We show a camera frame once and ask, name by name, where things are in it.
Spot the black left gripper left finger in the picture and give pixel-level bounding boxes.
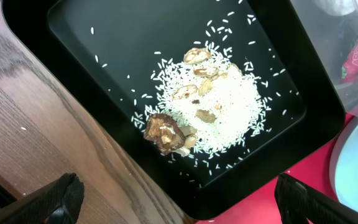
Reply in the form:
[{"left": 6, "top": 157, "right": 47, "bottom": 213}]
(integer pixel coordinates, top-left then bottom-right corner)
[{"left": 0, "top": 173, "right": 85, "bottom": 224}]

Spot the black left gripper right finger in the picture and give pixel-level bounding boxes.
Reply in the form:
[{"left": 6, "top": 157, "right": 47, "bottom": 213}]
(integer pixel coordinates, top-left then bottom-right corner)
[{"left": 275, "top": 173, "right": 358, "bottom": 224}]

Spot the black food waste tray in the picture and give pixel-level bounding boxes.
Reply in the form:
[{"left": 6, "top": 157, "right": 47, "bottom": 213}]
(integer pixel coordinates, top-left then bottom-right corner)
[{"left": 2, "top": 0, "right": 345, "bottom": 220}]

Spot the clear plastic waste bin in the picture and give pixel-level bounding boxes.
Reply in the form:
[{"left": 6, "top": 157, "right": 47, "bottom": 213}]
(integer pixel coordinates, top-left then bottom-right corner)
[{"left": 291, "top": 0, "right": 358, "bottom": 117}]

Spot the red plastic tray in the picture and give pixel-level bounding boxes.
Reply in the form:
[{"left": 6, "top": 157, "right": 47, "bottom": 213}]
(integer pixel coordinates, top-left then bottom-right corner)
[{"left": 210, "top": 115, "right": 356, "bottom": 223}]

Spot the light blue plate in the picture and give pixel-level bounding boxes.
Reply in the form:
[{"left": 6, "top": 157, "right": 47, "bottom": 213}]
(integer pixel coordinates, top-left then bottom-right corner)
[{"left": 329, "top": 118, "right": 358, "bottom": 212}]

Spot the brown dried mushroom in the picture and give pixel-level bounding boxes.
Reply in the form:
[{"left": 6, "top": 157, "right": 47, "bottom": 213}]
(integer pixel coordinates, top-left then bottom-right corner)
[{"left": 144, "top": 114, "right": 186, "bottom": 155}]

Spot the white rice pile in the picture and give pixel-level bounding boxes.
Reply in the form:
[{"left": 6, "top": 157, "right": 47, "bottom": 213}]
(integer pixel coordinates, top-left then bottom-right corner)
[{"left": 90, "top": 0, "right": 301, "bottom": 183}]

